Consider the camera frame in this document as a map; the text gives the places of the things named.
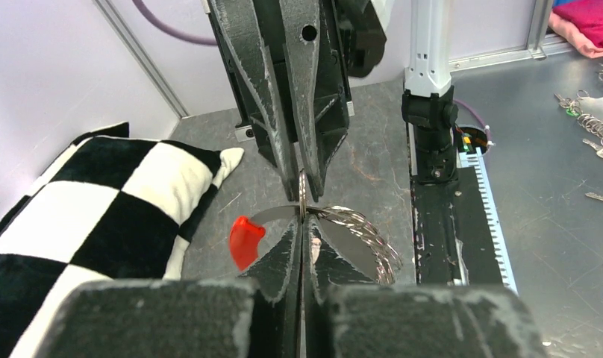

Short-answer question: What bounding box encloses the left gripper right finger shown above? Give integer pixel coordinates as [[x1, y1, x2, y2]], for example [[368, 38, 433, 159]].
[[301, 215, 377, 357]]

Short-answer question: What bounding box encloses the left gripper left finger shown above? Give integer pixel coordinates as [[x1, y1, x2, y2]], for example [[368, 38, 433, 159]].
[[241, 216, 302, 357]]

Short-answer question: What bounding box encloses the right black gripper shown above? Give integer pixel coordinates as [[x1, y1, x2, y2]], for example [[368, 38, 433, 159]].
[[208, 0, 354, 201]]

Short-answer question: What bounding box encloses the metal keyring with red handle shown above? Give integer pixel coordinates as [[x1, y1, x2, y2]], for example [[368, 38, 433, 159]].
[[228, 170, 403, 285]]

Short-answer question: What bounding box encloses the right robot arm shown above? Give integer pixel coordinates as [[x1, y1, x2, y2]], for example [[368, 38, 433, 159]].
[[204, 0, 458, 201]]

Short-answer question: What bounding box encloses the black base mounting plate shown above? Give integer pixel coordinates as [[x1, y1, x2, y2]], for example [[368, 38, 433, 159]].
[[407, 125, 504, 286]]

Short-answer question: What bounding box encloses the black white checkered pillow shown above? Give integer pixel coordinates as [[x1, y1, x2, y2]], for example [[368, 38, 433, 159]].
[[0, 122, 244, 357]]

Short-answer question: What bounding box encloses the pink cloth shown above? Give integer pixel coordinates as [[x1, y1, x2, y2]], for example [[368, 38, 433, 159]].
[[549, 0, 603, 59]]

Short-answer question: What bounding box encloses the spare keyring with red handle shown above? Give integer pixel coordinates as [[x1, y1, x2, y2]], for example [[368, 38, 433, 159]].
[[554, 90, 603, 148]]

